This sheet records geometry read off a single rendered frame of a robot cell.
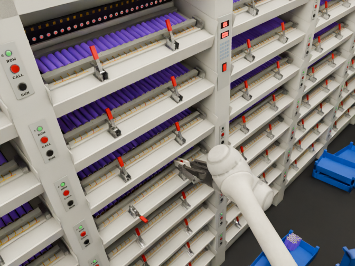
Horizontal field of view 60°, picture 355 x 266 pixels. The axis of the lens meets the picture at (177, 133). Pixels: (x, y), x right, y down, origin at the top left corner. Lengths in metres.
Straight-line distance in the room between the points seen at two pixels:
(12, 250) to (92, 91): 0.50
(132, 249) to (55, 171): 0.60
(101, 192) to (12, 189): 0.29
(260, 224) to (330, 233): 1.60
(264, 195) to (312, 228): 1.44
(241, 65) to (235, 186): 0.62
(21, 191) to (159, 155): 0.49
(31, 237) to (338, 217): 2.07
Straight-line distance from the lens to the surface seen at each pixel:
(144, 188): 1.26
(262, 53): 1.47
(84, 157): 0.93
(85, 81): 0.88
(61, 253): 1.20
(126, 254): 1.37
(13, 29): 0.74
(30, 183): 0.90
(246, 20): 1.28
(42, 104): 0.80
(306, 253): 2.29
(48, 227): 1.04
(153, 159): 1.15
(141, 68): 0.93
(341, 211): 2.61
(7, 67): 0.75
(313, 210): 2.55
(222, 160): 0.89
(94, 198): 1.06
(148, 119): 1.02
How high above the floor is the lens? 1.87
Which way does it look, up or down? 36 degrees down
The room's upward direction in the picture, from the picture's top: 5 degrees counter-clockwise
